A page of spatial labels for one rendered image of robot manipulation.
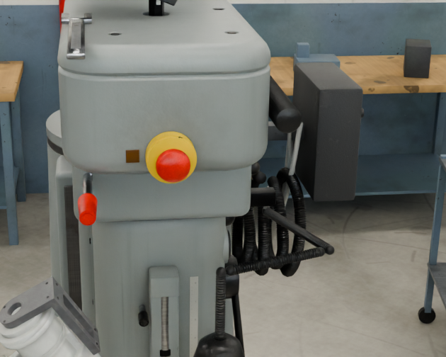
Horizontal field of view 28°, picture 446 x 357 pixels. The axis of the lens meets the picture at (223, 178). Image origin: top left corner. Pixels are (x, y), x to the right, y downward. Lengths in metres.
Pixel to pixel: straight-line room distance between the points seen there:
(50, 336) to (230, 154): 0.33
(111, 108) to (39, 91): 4.57
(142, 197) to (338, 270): 3.66
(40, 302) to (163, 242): 0.40
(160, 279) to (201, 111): 0.28
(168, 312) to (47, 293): 0.39
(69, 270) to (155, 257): 0.53
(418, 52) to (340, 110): 3.68
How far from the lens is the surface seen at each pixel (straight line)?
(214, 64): 1.04
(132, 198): 1.18
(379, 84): 5.04
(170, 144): 1.04
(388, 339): 4.21
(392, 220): 5.48
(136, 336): 1.32
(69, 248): 1.75
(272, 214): 1.35
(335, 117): 1.54
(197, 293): 1.29
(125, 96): 1.04
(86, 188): 1.12
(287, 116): 1.10
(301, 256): 1.23
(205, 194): 1.19
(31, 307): 0.89
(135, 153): 1.06
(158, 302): 1.25
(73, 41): 1.03
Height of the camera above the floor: 2.11
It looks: 21 degrees down
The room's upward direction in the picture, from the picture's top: 1 degrees clockwise
